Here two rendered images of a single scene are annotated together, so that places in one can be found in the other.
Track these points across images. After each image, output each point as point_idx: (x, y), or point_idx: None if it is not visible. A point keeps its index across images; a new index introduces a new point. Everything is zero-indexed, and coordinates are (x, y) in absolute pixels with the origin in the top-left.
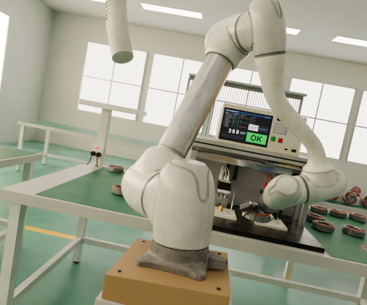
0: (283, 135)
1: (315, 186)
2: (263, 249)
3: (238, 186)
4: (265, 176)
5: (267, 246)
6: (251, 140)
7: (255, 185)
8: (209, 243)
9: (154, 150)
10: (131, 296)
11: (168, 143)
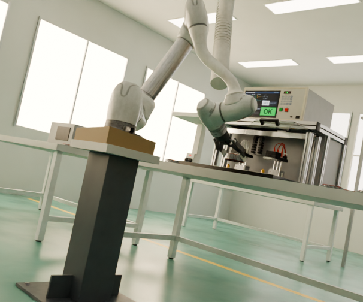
0: (289, 105)
1: (225, 105)
2: (224, 174)
3: (265, 161)
4: (288, 149)
5: (227, 172)
6: (264, 113)
7: None
8: (191, 174)
9: None
10: (82, 135)
11: (141, 87)
